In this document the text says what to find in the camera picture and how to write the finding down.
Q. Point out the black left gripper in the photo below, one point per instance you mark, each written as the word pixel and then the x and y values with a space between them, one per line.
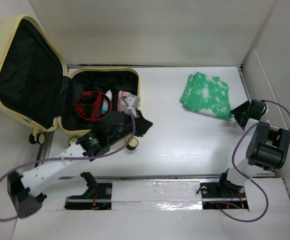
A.
pixel 143 124

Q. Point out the green white tie-dye cloth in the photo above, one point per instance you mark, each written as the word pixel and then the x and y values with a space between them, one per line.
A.
pixel 206 95

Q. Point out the pink cup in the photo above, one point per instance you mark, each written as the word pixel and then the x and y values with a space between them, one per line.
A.
pixel 123 100

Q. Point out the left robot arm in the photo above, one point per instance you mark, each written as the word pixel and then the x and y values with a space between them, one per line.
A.
pixel 26 189

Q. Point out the yellow hard-shell suitcase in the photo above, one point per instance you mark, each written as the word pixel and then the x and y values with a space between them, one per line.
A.
pixel 37 90

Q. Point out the red black headphones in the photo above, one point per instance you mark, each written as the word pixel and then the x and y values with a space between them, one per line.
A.
pixel 92 106

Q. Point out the white teal spray bottle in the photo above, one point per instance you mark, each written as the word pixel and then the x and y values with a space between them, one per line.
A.
pixel 106 102

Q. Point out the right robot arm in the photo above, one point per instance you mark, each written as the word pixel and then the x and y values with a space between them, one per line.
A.
pixel 266 151

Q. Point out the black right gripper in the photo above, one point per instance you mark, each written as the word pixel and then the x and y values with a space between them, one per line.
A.
pixel 236 111

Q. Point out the metal rail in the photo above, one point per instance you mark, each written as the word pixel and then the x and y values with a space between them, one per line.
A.
pixel 152 178

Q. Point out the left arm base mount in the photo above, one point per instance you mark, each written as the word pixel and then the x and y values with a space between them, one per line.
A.
pixel 97 196

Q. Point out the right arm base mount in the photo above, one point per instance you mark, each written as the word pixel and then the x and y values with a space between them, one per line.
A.
pixel 213 198

